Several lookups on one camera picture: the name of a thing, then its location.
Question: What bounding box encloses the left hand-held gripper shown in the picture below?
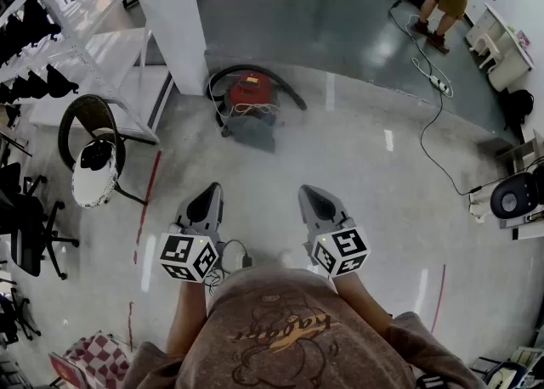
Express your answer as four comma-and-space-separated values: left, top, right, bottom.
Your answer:
159, 183, 227, 285

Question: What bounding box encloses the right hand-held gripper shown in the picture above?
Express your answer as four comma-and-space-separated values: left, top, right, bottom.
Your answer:
297, 184, 371, 279

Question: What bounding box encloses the person's left forearm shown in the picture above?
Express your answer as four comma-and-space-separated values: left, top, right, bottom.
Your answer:
164, 279, 210, 358

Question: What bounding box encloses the person's right forearm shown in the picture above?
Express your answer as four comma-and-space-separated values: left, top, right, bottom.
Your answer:
333, 271, 394, 338

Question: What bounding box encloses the red white checkered cloth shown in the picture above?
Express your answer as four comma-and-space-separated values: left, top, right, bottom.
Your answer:
63, 330, 133, 389

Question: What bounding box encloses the red vacuum cleaner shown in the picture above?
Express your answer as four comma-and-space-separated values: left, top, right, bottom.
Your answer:
221, 70, 284, 127

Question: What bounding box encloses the dark wicker chair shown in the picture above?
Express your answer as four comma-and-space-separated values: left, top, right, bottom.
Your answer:
57, 93, 149, 206

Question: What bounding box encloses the white power strip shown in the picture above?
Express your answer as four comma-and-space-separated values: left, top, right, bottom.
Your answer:
428, 75, 451, 94

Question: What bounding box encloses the black office chair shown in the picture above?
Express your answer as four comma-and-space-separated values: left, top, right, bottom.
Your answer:
0, 161, 81, 282
0, 285, 43, 348

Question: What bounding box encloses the white metal shelf rack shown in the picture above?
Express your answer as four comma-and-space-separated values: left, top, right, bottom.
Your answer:
0, 0, 175, 146

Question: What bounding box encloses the white square pillar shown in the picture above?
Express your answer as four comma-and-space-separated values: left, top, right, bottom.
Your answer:
125, 0, 209, 98

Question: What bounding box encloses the red flat box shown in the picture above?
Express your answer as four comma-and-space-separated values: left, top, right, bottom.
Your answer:
48, 351, 82, 389

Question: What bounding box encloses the black backpack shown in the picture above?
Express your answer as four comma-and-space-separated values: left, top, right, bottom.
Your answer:
497, 88, 536, 132

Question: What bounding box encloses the white chair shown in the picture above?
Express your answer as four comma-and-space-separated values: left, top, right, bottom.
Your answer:
469, 32, 503, 70

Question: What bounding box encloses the white desk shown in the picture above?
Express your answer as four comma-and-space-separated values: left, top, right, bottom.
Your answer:
465, 2, 537, 93

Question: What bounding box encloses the pile of electronic equipment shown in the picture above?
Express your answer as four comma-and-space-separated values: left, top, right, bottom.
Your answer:
467, 344, 544, 389

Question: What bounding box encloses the group of black plastic parts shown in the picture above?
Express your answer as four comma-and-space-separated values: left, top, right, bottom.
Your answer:
0, 0, 81, 104

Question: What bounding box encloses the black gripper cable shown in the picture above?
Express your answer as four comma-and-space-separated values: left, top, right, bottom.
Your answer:
202, 238, 255, 295

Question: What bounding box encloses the long black floor cable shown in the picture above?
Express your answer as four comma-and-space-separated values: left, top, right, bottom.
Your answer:
419, 89, 485, 198

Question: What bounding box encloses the black vacuum hose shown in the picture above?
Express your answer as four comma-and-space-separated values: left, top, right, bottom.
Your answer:
206, 63, 309, 127

